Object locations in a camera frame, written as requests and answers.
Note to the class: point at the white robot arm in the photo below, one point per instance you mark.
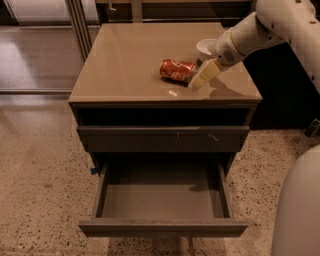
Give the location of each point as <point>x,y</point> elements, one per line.
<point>297,221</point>

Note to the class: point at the open grey middle drawer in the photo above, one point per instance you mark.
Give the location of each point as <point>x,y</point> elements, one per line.
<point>177,199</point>

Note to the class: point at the small dark floor object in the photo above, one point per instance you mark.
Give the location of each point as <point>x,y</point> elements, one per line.
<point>313,128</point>

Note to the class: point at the white ceramic bowl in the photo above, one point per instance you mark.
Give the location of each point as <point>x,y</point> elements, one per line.
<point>203,47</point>

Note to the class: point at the metal railing frame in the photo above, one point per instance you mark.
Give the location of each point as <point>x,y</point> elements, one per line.
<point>227,12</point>

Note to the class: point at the closed grey top drawer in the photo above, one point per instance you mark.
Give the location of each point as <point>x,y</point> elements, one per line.
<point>190,139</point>

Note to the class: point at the red coke can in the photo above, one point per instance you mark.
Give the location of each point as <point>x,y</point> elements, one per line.
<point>179,71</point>

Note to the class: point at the blue tape piece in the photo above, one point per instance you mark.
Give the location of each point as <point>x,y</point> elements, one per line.
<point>93,171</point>

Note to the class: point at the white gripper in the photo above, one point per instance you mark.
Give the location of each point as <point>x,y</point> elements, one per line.
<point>224,52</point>

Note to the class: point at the grey drawer cabinet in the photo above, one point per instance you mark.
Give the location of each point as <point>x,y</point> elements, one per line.
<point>120,84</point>

